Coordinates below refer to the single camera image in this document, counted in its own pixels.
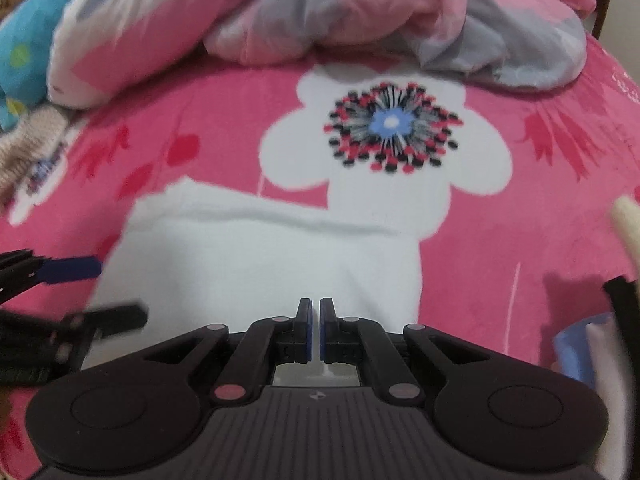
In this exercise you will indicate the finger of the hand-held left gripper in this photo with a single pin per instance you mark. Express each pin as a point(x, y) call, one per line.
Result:
point(70, 268)
point(117, 317)

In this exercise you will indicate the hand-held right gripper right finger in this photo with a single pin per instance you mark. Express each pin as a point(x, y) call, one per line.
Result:
point(326, 332)

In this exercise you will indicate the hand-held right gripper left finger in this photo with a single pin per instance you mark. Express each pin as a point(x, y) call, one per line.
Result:
point(305, 330)

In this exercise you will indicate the white t-shirt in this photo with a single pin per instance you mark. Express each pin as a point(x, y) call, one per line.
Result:
point(250, 260)

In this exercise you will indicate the beige checkered garment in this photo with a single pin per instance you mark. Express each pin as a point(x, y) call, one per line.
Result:
point(30, 145)

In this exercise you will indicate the pink floral bed blanket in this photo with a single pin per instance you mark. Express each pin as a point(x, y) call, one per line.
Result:
point(500, 240)

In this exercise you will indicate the blue floral quilt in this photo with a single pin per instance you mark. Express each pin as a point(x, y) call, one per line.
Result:
point(30, 45)

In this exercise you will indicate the blue folded garment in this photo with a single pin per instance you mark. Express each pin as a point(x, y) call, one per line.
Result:
point(575, 350)

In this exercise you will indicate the white folded garment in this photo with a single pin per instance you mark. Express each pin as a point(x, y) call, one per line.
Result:
point(607, 355)

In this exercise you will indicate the black folded garment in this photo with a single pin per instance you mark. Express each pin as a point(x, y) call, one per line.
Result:
point(622, 300)

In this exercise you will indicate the pink grey white quilt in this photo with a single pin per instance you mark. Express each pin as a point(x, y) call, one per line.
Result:
point(375, 10)

